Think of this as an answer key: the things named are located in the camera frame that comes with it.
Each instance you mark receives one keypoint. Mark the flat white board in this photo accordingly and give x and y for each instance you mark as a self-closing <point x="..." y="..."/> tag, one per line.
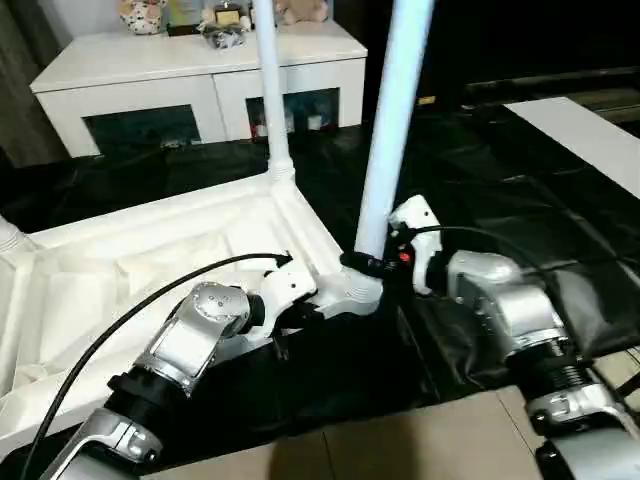
<point x="580" y="135"/>

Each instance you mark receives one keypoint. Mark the red and white bottle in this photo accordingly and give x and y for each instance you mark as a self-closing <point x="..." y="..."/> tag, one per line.
<point x="257" y="125"/>

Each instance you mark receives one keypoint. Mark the white plastic bottle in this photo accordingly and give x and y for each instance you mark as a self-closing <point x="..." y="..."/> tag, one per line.
<point x="314" y="122"/>

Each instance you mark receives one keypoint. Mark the white spotted plush toy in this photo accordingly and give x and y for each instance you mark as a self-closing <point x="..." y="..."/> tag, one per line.
<point x="142" y="17"/>

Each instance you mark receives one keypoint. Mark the white cabinet with glass doors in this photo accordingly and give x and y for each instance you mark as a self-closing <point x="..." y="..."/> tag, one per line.
<point x="150" y="65"/>

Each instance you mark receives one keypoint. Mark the white plastic table leg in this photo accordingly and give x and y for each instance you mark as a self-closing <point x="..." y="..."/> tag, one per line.
<point x="7" y="235"/>
<point x="390" y="125"/>
<point x="272" y="75"/>

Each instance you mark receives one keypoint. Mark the small white figurine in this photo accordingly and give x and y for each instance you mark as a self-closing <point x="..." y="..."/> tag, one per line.
<point x="245" y="21"/>

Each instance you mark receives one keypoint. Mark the grey-green curtain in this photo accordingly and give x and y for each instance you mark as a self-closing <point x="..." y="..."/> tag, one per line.
<point x="25" y="75"/>

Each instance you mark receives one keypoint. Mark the black mat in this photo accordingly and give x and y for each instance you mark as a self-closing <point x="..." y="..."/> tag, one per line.
<point x="475" y="175"/>

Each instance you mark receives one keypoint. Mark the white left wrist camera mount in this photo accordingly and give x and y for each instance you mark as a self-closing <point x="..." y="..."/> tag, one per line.
<point x="290" y="285"/>

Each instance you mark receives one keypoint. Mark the black and white bundle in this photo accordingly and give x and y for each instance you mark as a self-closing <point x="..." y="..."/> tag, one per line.
<point x="222" y="39"/>

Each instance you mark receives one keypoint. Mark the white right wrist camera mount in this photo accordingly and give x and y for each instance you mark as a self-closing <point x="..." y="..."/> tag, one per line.
<point x="420" y="210"/>

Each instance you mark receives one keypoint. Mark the small yellow label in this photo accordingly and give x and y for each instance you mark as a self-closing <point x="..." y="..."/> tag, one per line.
<point x="426" y="100"/>

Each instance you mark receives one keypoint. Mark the white plastic table top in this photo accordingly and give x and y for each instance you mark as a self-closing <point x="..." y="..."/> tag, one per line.
<point x="125" y="260"/>

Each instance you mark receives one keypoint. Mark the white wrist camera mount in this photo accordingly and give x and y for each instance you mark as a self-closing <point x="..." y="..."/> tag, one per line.
<point x="420" y="210"/>
<point x="290" y="285"/>

